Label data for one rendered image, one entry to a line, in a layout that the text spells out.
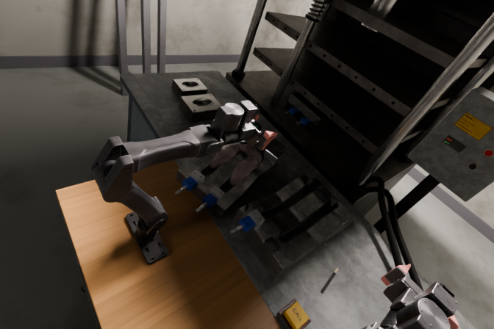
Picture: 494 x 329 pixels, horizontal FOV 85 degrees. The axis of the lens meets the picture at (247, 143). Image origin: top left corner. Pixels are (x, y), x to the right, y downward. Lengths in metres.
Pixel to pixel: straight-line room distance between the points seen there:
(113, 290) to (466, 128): 1.45
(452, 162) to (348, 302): 0.77
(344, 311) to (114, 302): 0.75
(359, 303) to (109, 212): 0.95
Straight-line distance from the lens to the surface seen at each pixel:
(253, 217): 1.01
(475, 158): 1.49
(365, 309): 1.21
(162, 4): 2.89
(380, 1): 1.82
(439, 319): 0.64
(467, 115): 1.46
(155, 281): 0.97
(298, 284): 1.10
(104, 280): 0.97
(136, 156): 0.65
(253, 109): 0.77
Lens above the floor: 1.70
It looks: 38 degrees down
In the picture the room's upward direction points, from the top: 23 degrees clockwise
